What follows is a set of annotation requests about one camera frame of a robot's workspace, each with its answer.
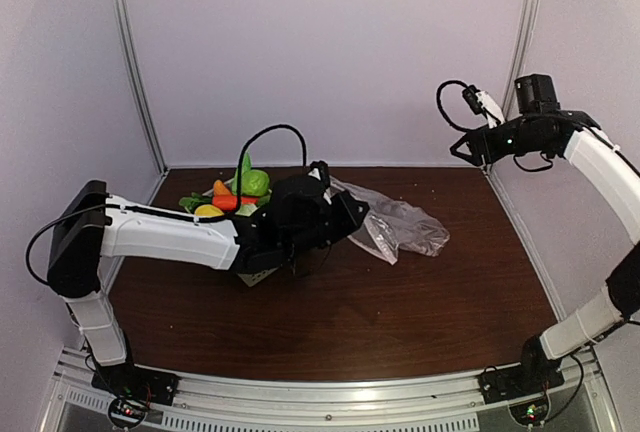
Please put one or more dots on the red orange toy carrot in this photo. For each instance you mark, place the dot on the red orange toy carrot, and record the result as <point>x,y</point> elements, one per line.
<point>227,203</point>

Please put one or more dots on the dark green leafy toy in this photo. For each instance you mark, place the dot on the dark green leafy toy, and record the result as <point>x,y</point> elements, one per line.
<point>193,201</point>

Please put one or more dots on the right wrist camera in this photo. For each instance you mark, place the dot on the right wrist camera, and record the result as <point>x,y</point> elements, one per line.
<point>481,103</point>

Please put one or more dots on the left aluminium frame post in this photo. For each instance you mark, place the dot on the left aluminium frame post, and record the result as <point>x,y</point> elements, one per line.
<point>137,85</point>

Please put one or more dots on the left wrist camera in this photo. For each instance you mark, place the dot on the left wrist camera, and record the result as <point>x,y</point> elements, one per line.
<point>320,171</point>

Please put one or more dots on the aluminium frame post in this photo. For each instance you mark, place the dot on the aluminium frame post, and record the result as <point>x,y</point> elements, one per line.
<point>137,85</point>
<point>528,16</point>

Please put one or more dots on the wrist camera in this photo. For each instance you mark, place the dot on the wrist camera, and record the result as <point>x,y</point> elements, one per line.
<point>481,103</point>
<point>320,171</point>

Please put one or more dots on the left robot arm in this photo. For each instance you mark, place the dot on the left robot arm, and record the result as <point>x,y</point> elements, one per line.
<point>98,225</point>

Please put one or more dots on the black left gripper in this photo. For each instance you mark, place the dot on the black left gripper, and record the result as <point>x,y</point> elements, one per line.
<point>345,202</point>

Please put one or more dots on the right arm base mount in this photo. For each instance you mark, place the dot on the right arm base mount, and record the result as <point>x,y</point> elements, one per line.
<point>515,384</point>

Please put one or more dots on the left round circuit board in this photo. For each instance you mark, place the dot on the left round circuit board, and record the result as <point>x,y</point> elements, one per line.
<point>124,414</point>

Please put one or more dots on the orange toy pepper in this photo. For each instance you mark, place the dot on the orange toy pepper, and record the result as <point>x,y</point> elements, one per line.
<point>221,189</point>

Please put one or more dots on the green toy lime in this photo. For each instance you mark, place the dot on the green toy lime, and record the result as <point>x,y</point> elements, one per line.
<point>255,183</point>

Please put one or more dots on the right round circuit board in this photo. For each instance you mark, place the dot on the right round circuit board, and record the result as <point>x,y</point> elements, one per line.
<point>529,414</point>

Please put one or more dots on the clear zip top bag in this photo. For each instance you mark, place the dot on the clear zip top bag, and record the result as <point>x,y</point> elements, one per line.
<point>393,225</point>

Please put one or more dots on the right aluminium frame post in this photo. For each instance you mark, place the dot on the right aluminium frame post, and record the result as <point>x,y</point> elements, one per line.
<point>528,16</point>

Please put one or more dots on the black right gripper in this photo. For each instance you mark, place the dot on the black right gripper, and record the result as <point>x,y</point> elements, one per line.
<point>474,138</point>

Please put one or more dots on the white toy cauliflower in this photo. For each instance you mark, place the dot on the white toy cauliflower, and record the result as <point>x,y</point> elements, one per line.
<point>246,210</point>

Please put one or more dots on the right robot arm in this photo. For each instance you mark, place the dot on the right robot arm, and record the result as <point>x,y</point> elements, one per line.
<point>543,127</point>

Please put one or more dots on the round circuit board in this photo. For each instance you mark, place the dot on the round circuit board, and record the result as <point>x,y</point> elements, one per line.
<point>529,414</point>
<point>124,414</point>

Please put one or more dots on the front aluminium rail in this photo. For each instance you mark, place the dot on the front aluminium rail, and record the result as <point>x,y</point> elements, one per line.
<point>451,402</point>

